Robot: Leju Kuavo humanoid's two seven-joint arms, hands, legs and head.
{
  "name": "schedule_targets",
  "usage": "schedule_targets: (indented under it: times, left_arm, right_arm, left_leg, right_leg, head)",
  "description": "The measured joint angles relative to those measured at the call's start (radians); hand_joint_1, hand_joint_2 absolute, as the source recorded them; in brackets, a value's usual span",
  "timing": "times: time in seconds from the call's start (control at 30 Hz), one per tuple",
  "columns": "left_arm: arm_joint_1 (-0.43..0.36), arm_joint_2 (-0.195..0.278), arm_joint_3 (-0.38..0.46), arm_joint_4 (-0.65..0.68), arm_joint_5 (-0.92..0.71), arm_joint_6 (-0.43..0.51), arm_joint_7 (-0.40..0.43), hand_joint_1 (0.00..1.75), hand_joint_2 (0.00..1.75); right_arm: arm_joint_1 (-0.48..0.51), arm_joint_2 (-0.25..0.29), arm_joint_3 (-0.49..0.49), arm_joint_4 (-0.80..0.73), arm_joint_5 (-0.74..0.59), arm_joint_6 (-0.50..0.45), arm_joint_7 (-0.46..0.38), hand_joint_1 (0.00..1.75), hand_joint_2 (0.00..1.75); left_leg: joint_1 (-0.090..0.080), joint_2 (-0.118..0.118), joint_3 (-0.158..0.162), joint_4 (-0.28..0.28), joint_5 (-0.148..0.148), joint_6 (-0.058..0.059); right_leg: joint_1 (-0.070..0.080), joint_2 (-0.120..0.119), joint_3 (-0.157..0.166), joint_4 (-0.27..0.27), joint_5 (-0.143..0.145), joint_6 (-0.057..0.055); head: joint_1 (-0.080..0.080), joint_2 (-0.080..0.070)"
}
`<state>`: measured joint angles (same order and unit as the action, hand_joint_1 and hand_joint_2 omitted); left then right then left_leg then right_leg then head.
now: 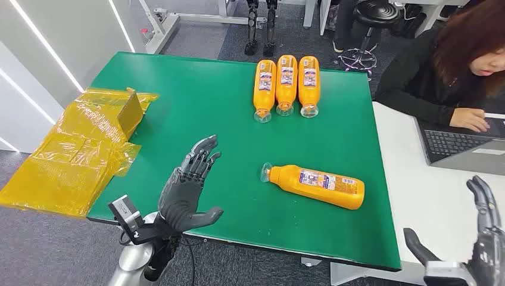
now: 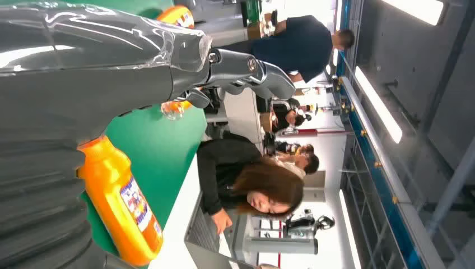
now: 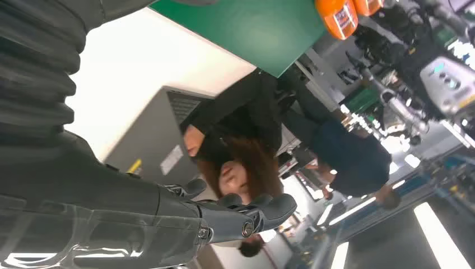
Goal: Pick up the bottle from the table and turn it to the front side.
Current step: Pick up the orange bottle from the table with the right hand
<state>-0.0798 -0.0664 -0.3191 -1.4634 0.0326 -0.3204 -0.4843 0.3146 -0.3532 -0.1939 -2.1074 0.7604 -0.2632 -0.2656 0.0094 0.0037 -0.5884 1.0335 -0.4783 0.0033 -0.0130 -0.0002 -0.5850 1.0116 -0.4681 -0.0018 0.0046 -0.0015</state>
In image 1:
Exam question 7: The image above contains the green table mat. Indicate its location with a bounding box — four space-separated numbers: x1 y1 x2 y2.
86 51 403 272

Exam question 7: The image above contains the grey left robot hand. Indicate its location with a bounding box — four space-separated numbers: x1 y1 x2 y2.
157 135 224 234

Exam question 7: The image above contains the black cable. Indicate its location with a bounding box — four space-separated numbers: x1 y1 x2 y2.
182 237 206 286

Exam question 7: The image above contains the person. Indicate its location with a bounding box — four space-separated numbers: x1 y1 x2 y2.
373 0 505 133

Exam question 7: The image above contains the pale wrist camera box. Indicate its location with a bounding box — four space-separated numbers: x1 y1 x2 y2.
107 194 145 238
423 260 478 286

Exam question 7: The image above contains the black round stool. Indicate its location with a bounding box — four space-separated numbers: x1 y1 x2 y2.
337 0 401 76

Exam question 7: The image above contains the grey laptop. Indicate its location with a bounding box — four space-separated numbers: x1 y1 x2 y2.
414 113 505 176

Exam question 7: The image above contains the white metal desk frame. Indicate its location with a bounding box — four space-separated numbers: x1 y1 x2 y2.
138 0 263 55

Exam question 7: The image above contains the yellow film wrapped cardboard box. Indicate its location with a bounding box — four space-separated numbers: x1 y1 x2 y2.
0 87 160 219

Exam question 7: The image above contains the orange bottle clear cap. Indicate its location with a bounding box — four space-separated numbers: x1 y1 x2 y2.
260 162 366 211
275 54 298 117
298 55 321 119
252 59 278 123

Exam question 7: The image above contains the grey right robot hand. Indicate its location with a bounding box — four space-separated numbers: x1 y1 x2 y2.
403 175 505 286

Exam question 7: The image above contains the person's hand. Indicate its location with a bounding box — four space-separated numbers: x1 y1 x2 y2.
449 107 491 133

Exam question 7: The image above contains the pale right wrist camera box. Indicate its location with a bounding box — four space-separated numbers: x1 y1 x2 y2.
423 260 478 286

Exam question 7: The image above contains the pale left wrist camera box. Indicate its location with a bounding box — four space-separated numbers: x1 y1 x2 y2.
107 194 145 238

